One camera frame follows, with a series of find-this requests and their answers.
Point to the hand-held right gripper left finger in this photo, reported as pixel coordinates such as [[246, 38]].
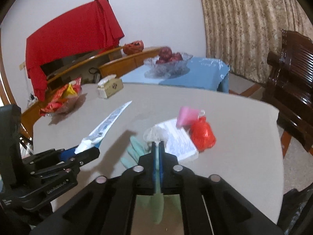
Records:
[[154, 173]]

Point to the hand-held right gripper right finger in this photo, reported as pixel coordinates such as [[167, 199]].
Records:
[[170, 176]]

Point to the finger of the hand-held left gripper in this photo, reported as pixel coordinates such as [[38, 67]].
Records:
[[66, 154], [88, 155]]

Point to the green glove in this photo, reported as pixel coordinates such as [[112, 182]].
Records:
[[132, 154]]

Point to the white and blue wrapper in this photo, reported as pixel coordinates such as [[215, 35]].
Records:
[[107, 123]]

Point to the black trash bin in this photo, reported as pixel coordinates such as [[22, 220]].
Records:
[[293, 208]]

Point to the white crumpled plastic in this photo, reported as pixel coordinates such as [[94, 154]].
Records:
[[155, 133]]

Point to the glass snack dish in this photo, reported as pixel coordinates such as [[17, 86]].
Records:
[[72, 104]]

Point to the red plastic bag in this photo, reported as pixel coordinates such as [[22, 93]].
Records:
[[203, 135]]

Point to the pink plastic cup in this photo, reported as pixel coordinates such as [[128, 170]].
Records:
[[185, 116]]

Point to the yellow snack packet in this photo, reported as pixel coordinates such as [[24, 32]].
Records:
[[69, 90]]

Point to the tissue box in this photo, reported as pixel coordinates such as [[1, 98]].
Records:
[[110, 88]]

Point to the black television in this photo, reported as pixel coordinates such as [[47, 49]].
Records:
[[73, 62]]

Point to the blue tablecloth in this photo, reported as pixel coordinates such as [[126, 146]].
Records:
[[200, 76]]

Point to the glass fruit bowl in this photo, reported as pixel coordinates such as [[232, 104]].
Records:
[[168, 68]]

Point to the red apple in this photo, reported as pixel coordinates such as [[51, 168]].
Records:
[[165, 52], [177, 56], [160, 60]]

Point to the dark orange plastic bag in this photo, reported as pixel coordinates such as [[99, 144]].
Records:
[[133, 47]]

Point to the red cloth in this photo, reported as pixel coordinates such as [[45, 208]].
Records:
[[73, 31]]

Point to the dark wooden armchair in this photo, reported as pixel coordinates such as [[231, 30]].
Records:
[[291, 83]]

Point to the beige patterned curtain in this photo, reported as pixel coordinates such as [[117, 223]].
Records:
[[244, 24]]

